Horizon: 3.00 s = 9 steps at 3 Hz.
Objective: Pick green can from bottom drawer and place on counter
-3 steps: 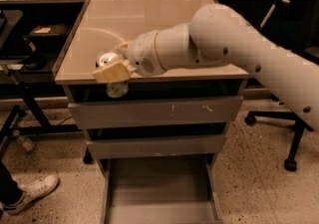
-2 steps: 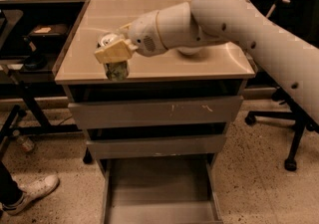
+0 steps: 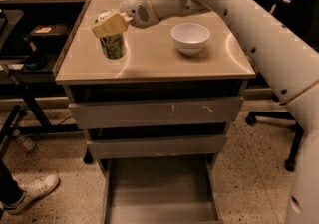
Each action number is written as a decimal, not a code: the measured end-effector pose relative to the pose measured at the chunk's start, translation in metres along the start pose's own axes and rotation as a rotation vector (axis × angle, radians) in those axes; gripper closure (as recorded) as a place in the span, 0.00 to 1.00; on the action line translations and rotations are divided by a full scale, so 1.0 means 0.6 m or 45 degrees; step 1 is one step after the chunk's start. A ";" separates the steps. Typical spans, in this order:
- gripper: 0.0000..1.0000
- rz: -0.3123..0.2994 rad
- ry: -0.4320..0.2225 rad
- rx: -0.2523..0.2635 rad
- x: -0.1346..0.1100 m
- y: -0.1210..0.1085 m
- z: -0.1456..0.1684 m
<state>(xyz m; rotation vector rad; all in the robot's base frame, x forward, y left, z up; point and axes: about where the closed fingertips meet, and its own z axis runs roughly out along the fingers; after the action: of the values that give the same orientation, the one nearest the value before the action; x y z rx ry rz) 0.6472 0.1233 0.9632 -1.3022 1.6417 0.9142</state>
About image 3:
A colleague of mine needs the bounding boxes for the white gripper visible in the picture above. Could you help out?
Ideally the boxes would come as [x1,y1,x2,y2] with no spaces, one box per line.
[92,0,160,38]

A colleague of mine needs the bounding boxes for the green soda can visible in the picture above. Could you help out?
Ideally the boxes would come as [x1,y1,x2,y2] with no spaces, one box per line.
[95,9,128,61]

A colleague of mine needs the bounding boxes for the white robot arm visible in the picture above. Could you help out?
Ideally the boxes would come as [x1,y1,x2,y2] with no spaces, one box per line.
[93,0,319,224]

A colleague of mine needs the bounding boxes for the grey drawer cabinet with counter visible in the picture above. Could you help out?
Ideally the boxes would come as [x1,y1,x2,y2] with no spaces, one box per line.
[53,0,258,166]

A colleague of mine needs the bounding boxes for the grey top drawer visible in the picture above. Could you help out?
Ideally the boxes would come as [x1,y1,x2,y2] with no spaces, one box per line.
[69,97,243,129]

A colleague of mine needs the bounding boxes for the grey middle drawer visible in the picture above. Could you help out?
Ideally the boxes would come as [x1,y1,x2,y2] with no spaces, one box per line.
[87,134,226,159]

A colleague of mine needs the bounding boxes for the grey open bottom drawer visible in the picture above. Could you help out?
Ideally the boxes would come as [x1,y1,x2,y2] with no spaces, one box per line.
[101,155,223,224]

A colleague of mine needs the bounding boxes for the black box with label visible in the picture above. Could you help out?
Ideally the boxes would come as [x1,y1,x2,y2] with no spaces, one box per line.
[29,24,69,38]

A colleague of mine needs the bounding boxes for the white ceramic bowl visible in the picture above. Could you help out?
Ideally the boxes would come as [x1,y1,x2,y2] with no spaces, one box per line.
[170,23,211,56]

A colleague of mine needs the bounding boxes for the black device on shelf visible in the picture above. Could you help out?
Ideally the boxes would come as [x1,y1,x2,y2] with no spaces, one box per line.
[24,37,48,71]

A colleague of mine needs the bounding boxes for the plastic bottle on floor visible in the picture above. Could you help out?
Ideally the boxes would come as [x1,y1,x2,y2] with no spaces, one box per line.
[13,129,35,152]

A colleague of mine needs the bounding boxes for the white sneaker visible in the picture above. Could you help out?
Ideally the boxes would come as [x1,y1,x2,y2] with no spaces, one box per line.
[2,174,60,215]

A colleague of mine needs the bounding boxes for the black office chair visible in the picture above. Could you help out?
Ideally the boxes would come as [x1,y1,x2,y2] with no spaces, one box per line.
[244,0,319,172]

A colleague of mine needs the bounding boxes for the dark trouser leg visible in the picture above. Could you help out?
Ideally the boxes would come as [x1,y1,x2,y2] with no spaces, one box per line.
[0,161,24,206]

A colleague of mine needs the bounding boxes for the black table leg frame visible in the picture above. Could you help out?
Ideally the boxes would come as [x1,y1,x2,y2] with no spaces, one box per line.
[0,65,83,156]

